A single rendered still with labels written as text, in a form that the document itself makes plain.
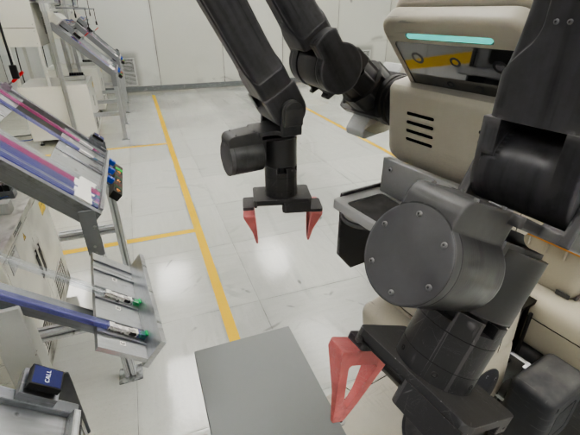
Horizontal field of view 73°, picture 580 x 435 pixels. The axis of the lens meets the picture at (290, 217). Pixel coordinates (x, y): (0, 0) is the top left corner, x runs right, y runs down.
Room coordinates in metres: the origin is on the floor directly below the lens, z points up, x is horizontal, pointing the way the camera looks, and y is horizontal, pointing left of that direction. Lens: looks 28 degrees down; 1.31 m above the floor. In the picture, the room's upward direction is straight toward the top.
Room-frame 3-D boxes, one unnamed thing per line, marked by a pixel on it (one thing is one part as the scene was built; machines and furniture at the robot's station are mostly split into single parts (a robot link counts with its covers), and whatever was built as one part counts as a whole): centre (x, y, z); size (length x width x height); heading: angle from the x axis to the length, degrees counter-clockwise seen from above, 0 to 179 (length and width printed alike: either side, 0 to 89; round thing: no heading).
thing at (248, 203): (0.64, 0.05, 0.97); 0.07 x 0.07 x 0.09; 6
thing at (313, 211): (0.65, -0.02, 0.97); 0.07 x 0.07 x 0.09; 6
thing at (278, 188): (0.64, 0.02, 1.04); 0.10 x 0.07 x 0.07; 96
